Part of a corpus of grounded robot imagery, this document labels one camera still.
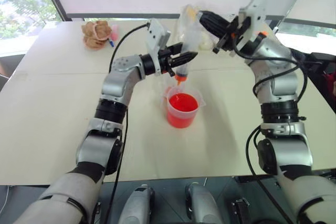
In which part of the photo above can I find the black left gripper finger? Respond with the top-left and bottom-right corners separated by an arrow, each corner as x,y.
166,41 -> 185,54
171,51 -> 198,68

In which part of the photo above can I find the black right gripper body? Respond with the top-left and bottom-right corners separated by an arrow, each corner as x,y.
223,15 -> 253,55

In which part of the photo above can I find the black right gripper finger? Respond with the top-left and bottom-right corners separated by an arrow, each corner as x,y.
212,34 -> 232,54
198,10 -> 233,42

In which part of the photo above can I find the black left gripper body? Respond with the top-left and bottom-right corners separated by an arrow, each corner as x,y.
157,48 -> 180,78

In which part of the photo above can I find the clear syringe with orange tip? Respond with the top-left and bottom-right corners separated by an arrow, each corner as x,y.
173,5 -> 203,87

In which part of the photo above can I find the empty clear plastic cup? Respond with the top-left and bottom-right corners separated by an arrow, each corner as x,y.
156,76 -> 177,99

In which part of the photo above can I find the plastic cup with red liquid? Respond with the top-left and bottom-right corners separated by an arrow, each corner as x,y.
160,85 -> 206,130

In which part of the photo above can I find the brown lumpy object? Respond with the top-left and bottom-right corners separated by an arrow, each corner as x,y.
80,20 -> 111,50

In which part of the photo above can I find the black object with red part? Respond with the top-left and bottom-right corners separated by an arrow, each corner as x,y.
290,49 -> 336,101

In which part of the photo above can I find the grey rounded robot leg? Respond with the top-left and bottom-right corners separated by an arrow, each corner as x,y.
118,184 -> 156,224
184,182 -> 224,224

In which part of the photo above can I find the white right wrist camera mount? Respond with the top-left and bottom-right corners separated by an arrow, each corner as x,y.
237,0 -> 269,51

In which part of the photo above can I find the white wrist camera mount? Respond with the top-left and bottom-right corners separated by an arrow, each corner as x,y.
145,18 -> 172,76
237,0 -> 269,51

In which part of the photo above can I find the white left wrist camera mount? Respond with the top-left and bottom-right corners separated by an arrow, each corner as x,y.
145,18 -> 172,76

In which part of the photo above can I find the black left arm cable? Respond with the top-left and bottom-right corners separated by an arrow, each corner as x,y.
109,22 -> 151,224

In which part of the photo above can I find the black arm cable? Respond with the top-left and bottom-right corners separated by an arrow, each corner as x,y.
232,31 -> 309,224
109,22 -> 151,224

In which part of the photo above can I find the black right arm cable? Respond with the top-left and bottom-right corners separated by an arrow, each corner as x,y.
232,31 -> 309,224

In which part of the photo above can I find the black metal bracket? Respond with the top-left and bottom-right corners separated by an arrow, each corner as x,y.
230,197 -> 250,224

